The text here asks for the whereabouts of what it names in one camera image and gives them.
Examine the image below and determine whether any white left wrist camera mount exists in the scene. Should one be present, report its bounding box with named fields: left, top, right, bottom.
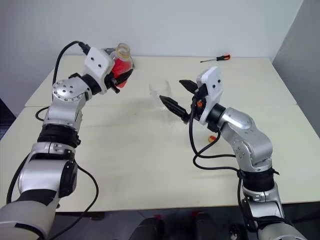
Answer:
left=84, top=47, right=116, bottom=95

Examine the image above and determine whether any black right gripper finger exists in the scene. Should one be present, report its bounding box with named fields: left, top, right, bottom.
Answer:
left=159, top=95, right=188, bottom=120
left=179, top=79, right=199, bottom=94

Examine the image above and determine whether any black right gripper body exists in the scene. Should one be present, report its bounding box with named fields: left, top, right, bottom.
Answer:
left=183, top=84, right=207, bottom=124

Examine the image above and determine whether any clear bottle with red drink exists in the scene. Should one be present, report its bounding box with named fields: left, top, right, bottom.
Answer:
left=109, top=42, right=135, bottom=88

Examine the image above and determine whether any orange black handled screwdriver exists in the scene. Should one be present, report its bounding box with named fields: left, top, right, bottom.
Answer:
left=199, top=53, right=231, bottom=64

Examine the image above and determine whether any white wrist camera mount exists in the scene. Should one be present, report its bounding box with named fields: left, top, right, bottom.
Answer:
left=196, top=66, right=225, bottom=126
left=84, top=47, right=116, bottom=95

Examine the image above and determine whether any dark object beside table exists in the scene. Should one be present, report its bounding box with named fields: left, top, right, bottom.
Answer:
left=0, top=97, right=16, bottom=141

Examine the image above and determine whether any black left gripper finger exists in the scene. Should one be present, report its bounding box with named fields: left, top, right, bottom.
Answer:
left=115, top=69, right=135, bottom=86

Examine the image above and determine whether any dark rounded shape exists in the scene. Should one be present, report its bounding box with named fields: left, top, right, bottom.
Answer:
left=193, top=212, right=218, bottom=240
left=136, top=214, right=166, bottom=240

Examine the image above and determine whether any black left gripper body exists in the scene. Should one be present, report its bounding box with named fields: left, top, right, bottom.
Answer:
left=104, top=72, right=121, bottom=95

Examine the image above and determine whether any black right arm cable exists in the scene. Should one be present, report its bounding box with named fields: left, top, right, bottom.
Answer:
left=188, top=96, right=253, bottom=233

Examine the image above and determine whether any grey curved plastic shell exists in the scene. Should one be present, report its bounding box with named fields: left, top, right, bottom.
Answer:
left=101, top=46, right=137, bottom=70

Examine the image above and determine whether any clear plastic cup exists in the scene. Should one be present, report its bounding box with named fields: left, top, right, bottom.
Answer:
left=148, top=79, right=181, bottom=128

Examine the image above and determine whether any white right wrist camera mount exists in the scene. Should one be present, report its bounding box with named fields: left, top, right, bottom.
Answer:
left=196, top=66, right=225, bottom=126

